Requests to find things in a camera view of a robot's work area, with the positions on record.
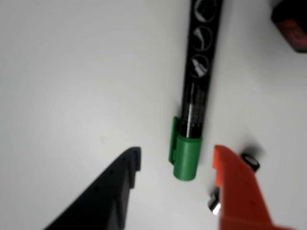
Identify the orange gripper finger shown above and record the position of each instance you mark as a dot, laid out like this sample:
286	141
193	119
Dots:
239	196

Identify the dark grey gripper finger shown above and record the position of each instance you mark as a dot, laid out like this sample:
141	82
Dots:
103	198

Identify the green marker with black barrel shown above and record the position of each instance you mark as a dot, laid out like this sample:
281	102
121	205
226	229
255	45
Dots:
196	95

